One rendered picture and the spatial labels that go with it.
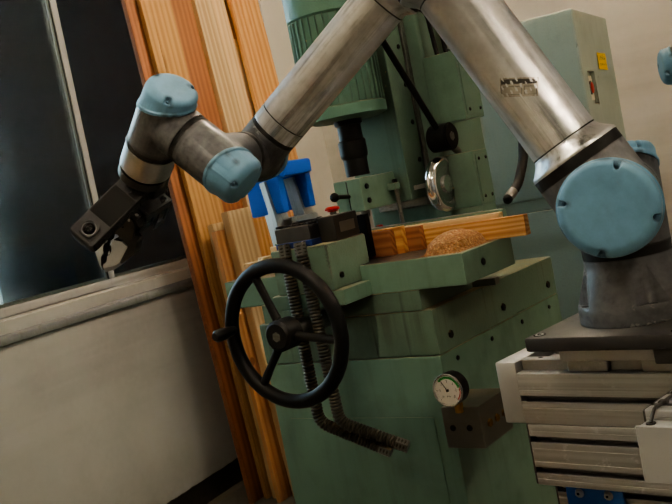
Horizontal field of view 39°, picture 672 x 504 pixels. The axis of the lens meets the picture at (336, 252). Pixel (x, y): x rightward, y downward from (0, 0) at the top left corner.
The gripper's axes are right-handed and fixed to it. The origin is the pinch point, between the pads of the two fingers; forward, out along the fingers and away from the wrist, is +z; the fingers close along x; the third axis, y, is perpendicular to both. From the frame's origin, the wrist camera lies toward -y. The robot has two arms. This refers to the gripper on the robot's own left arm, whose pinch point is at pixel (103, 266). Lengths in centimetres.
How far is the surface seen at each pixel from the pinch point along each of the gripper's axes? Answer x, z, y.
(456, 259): -41, -7, 49
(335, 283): -25.3, 8.2, 40.0
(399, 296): -36, 7, 47
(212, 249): 41, 122, 141
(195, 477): -4, 180, 104
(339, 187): -11, 8, 64
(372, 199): -18, 7, 67
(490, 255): -45, -5, 59
